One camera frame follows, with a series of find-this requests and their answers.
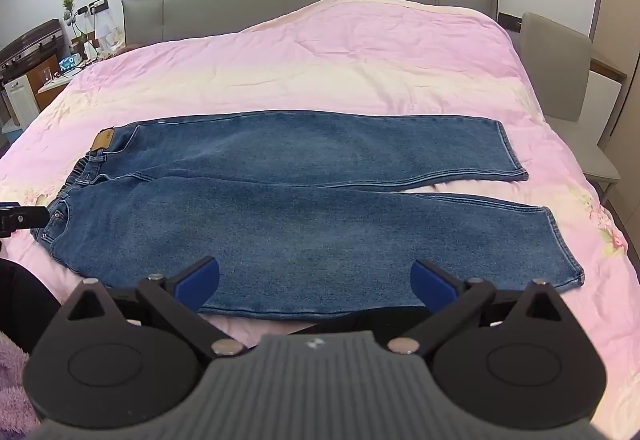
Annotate black wall socket strip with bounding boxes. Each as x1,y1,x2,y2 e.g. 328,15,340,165
75,0,109,17

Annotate grey chair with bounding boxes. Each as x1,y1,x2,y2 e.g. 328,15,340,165
519,11,628,183

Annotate person's dark clothing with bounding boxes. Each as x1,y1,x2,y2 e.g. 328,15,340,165
0,259,65,353

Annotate blue denim pants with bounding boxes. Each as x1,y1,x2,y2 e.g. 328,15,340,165
31,116,586,321

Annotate white nightstand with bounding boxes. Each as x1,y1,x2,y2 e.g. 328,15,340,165
37,65,88,95

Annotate white box appliance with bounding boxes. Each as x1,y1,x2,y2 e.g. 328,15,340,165
4,73,42,128

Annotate white table lamp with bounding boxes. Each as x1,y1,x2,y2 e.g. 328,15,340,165
94,12,120,57

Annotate pink duvet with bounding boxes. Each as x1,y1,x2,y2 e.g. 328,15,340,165
0,0,640,426

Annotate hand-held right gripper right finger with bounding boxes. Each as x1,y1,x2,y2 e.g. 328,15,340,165
386,259,568,357

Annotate brown cardboard box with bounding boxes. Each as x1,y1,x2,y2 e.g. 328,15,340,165
26,54,62,88

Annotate dark brown suitcase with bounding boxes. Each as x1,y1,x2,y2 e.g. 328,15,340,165
0,18,64,73

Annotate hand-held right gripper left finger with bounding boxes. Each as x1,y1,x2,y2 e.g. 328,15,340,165
64,256,247,362

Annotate purple fuzzy cloth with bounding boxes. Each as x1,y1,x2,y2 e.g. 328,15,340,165
0,334,42,427

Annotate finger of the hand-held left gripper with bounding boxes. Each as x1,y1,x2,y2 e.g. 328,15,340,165
0,202,49,239

